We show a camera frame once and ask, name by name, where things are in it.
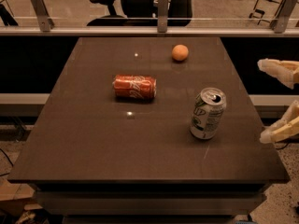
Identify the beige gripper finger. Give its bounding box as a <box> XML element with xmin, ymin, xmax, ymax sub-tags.
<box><xmin>257</xmin><ymin>59</ymin><xmax>299</xmax><ymax>90</ymax></box>
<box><xmin>260</xmin><ymin>100</ymin><xmax>299</xmax><ymax>144</ymax></box>

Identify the white green 7up can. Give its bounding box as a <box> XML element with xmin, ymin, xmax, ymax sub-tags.
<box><xmin>190</xmin><ymin>88</ymin><xmax>226</xmax><ymax>140</ymax></box>

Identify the red coca-cola can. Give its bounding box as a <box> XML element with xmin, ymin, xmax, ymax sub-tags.
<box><xmin>113</xmin><ymin>75</ymin><xmax>157</xmax><ymax>100</ymax></box>

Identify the wooden chair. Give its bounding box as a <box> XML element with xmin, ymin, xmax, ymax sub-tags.
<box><xmin>249</xmin><ymin>0</ymin><xmax>283</xmax><ymax>24</ymax></box>

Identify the orange fruit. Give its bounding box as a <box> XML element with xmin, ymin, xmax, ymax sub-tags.
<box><xmin>172</xmin><ymin>45</ymin><xmax>189</xmax><ymax>62</ymax></box>

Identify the black office chair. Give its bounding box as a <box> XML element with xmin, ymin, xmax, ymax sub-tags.
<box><xmin>87</xmin><ymin>0</ymin><xmax>192</xmax><ymax>26</ymax></box>

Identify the dark table base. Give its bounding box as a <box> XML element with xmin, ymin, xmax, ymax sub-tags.
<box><xmin>35</xmin><ymin>189</ymin><xmax>265</xmax><ymax>224</ymax></box>

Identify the right metal bracket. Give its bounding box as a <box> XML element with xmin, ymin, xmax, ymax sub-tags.
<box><xmin>270</xmin><ymin>0</ymin><xmax>298</xmax><ymax>34</ymax></box>

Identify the metal bracket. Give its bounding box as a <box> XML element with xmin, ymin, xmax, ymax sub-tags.
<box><xmin>157</xmin><ymin>0</ymin><xmax>168</xmax><ymax>33</ymax></box>
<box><xmin>30</xmin><ymin>0</ymin><xmax>54</xmax><ymax>32</ymax></box>
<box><xmin>270</xmin><ymin>0</ymin><xmax>298</xmax><ymax>34</ymax></box>

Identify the middle metal bracket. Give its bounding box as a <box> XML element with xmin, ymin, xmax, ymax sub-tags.
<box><xmin>157</xmin><ymin>0</ymin><xmax>168</xmax><ymax>33</ymax></box>

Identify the left metal bracket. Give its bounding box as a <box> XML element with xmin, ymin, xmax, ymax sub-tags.
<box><xmin>30</xmin><ymin>0</ymin><xmax>54</xmax><ymax>32</ymax></box>

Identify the metal glass rail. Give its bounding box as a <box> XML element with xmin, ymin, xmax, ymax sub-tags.
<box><xmin>0</xmin><ymin>26</ymin><xmax>299</xmax><ymax>37</ymax></box>

